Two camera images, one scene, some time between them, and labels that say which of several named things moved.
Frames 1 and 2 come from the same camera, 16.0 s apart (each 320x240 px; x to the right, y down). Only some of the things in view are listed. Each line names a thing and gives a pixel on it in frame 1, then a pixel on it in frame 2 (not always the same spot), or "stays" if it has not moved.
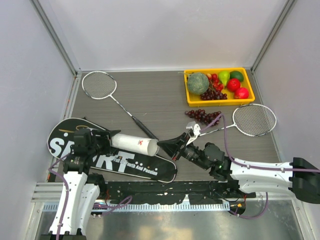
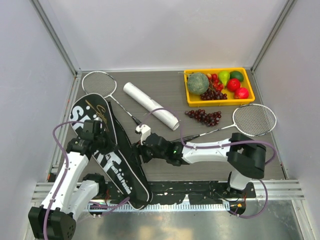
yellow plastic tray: [193, 100] stays
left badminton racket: [100, 85] stays
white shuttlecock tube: [144, 146] to [151, 106]
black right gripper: [171, 146] to [140, 149]
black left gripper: [105, 136] stays
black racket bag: [66, 134] to [118, 156]
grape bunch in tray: [211, 94] stays
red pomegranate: [241, 93] stays
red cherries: [218, 87] stays
